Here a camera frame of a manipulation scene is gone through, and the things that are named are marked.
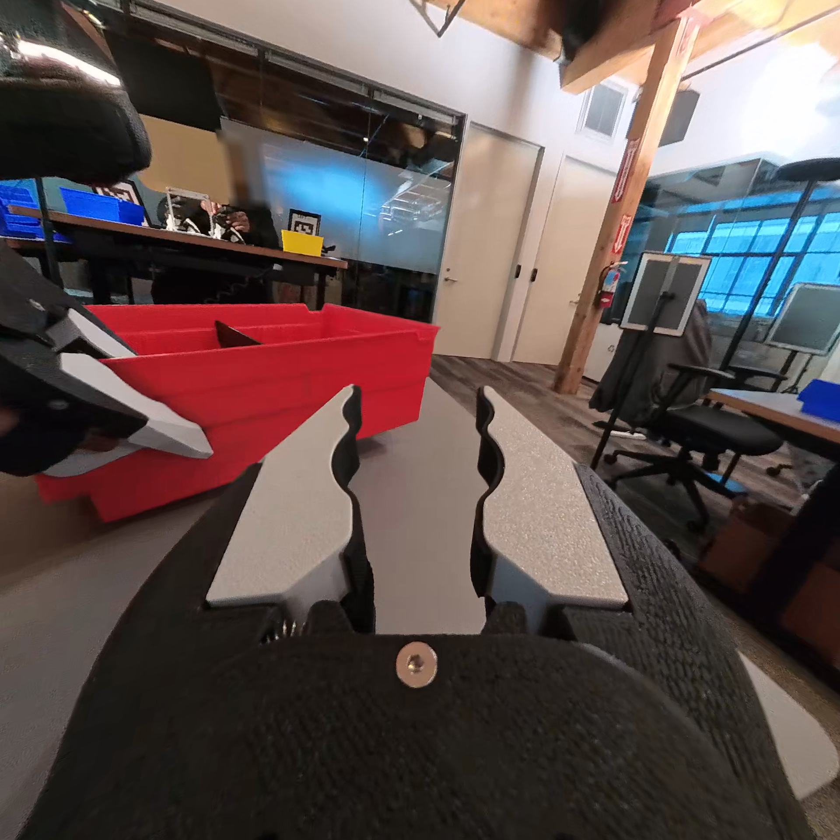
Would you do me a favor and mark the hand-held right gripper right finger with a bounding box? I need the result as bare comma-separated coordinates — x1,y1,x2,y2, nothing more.
471,385,631,634

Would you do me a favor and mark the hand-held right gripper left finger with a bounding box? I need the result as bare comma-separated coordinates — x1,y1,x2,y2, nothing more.
205,384,376,634

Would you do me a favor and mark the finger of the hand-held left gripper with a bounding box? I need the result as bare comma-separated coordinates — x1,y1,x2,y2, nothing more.
49,307,215,460
41,441,135,479

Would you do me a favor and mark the red bin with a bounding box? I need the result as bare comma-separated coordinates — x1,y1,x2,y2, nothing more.
33,302,441,524

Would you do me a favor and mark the brown top table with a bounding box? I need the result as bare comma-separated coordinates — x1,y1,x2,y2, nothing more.
7,205,349,309
705,387,840,618

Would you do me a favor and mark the clear acrylic stand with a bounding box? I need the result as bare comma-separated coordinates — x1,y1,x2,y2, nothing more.
164,187,211,231

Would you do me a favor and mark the grey jacket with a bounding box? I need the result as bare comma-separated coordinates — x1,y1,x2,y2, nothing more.
591,302,715,421

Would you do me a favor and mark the white recycling bin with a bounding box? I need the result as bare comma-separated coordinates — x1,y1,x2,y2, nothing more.
583,322,627,385

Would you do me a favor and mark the black office chair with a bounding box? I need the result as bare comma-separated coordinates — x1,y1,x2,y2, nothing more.
589,298,788,534

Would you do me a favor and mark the cardboard box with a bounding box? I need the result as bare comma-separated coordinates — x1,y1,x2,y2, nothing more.
696,495,840,651

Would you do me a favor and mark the grey panel on stand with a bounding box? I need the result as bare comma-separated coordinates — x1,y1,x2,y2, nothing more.
764,282,840,358
620,251,713,339

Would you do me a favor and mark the white door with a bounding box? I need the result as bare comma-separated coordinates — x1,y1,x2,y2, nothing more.
512,154,619,366
433,121,546,361

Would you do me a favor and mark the large paned window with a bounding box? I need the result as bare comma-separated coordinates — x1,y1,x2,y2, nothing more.
666,197,840,317

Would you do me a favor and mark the red sign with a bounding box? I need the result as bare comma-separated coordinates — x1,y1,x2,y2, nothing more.
612,141,642,204

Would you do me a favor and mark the black wall screen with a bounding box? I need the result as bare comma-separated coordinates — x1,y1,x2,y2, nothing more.
105,29,223,132

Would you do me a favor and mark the wooden post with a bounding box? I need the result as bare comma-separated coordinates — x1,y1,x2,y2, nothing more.
554,16,686,395

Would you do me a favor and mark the wall vent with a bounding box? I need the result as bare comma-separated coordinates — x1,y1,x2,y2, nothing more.
577,82,631,140

